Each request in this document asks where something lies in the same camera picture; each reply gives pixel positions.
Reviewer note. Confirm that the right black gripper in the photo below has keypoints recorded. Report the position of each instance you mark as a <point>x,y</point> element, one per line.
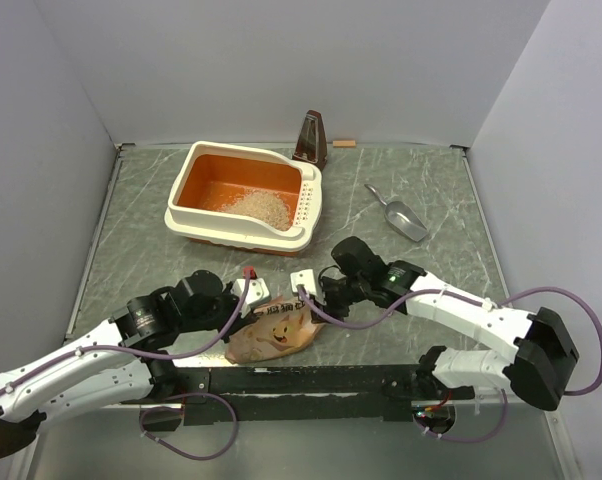
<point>331,309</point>

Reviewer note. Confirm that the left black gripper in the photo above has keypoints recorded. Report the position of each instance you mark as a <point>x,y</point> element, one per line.
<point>240,322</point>

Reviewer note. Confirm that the peach cat litter bag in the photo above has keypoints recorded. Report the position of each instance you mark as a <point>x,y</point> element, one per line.
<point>281,327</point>

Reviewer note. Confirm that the silver metal scoop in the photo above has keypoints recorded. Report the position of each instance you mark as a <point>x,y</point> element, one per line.
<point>400,217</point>

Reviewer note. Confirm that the white orange litter box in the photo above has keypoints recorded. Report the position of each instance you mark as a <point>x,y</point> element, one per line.
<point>215,173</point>

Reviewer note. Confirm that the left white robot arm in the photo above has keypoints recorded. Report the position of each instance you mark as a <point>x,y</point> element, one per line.
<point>124,358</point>

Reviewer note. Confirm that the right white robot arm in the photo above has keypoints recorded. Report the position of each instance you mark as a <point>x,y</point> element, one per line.
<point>528,353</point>

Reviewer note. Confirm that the clean litter pile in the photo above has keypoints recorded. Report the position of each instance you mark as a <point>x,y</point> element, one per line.
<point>264,206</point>

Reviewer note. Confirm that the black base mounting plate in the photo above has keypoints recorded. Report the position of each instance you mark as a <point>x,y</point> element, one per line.
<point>388,392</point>

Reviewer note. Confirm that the brown wooden metronome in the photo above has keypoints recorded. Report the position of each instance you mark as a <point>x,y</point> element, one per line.
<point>311,145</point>

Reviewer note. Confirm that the small wooden block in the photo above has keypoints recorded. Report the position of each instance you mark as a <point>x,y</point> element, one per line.
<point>344,144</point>

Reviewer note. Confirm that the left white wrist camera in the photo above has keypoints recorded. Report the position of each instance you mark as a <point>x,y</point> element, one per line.
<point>254,292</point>

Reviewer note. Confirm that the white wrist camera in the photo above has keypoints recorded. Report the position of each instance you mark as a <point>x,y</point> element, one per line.
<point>254,292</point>
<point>308,280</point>

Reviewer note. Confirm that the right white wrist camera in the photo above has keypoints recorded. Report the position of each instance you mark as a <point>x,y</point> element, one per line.
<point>308,280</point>

